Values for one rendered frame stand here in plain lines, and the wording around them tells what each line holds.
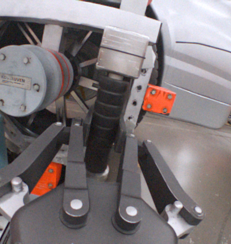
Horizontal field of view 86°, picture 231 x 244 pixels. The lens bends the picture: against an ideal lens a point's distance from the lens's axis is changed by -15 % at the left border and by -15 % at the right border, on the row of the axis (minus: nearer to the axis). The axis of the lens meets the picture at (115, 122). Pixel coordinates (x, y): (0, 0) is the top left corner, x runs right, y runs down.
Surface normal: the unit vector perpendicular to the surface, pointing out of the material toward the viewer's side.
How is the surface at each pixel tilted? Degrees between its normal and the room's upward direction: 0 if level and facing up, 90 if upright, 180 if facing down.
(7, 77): 90
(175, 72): 90
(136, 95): 90
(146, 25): 90
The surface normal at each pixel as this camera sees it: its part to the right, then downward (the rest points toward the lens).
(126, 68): 0.04, 0.37
